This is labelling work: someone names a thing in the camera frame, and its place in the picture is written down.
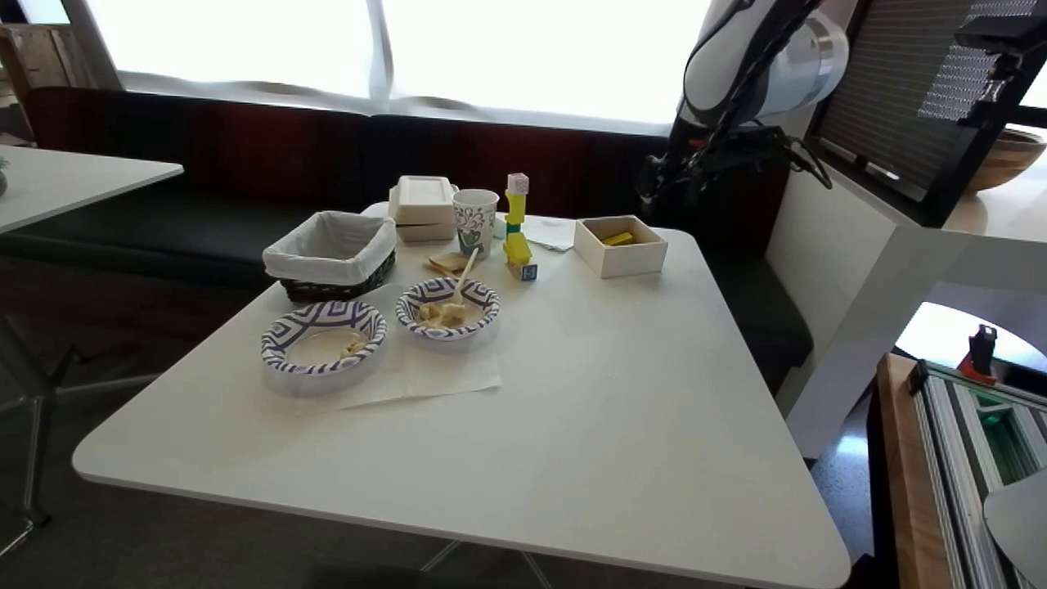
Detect black bench seat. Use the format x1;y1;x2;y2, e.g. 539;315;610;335
17;194;319;295

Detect patterned paper cup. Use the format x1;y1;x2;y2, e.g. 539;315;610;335
450;187;504;262

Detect wooden stick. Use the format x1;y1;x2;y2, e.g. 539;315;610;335
448;245;484;306

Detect white window divider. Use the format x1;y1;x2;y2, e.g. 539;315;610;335
364;0;399;107

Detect black basket with white liner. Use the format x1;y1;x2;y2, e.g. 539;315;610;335
258;207;403;308

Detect beige cracker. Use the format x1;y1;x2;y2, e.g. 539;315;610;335
421;249;473;277

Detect large blue patterned paper bowl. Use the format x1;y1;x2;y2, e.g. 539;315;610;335
255;298;392;396

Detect wooden bowl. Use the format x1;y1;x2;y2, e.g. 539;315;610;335
961;125;1047;199

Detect yellow green bottle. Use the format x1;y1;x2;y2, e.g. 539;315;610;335
501;171;537;276

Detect small blue patterned paper bowl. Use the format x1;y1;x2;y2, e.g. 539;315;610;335
392;276;504;351

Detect white paper napkin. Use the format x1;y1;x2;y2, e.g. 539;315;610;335
520;214;583;255

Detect large white paper sheet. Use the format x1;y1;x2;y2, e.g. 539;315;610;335
333;331;506;414

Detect square wooden box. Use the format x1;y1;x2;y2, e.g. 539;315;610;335
572;214;671;281

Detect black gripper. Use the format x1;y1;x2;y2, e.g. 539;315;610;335
636;150;702;224

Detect aluminium rail assembly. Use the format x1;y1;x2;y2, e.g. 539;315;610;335
908;358;1047;589

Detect white takeout container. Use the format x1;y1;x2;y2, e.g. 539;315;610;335
387;171;460;245

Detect red and black tool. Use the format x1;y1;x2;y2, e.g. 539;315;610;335
961;320;1000;385

